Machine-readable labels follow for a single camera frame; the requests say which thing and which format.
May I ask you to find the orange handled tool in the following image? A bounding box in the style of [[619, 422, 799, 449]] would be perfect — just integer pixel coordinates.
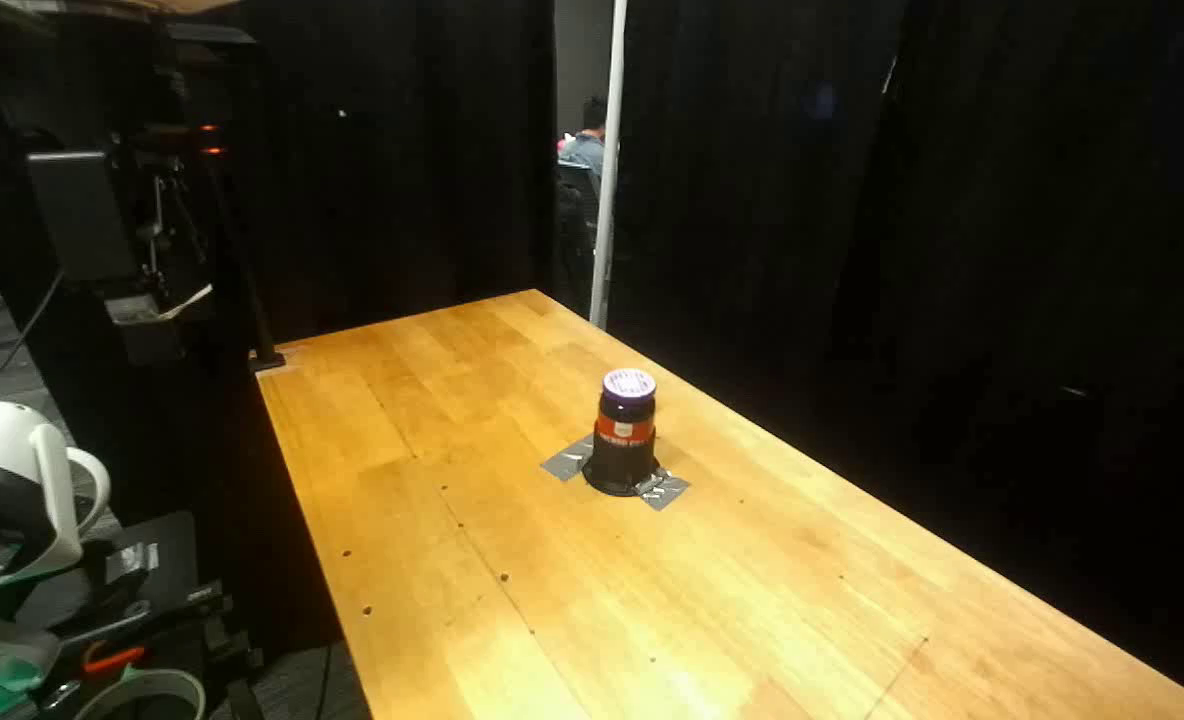
[[78, 641, 153, 680]]

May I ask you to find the black curtain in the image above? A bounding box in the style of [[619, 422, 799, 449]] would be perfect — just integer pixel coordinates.
[[608, 0, 1184, 711], [234, 0, 559, 344]]

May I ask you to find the grey duct tape piece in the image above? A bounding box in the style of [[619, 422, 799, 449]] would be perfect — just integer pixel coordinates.
[[539, 434, 602, 485], [634, 463, 692, 516]]

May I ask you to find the white vertical pole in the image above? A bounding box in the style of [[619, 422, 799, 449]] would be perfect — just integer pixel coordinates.
[[585, 0, 634, 331]]

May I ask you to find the black monitor panel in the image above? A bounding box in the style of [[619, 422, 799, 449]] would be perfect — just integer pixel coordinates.
[[21, 145, 139, 290]]

